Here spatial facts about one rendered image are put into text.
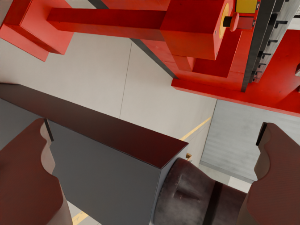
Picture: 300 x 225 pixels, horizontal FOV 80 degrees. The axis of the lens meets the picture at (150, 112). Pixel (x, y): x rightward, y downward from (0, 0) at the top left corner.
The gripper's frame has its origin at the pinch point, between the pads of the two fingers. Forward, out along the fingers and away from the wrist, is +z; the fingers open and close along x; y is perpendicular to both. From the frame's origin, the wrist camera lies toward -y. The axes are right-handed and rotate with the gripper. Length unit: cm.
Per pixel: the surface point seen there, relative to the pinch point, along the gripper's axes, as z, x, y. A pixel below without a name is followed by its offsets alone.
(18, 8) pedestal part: 65, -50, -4
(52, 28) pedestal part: 69, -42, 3
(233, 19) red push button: 33.2, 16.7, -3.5
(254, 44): 88, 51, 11
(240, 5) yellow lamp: 42.7, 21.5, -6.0
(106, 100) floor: 107, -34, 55
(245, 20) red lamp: 45, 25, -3
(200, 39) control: 31.0, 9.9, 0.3
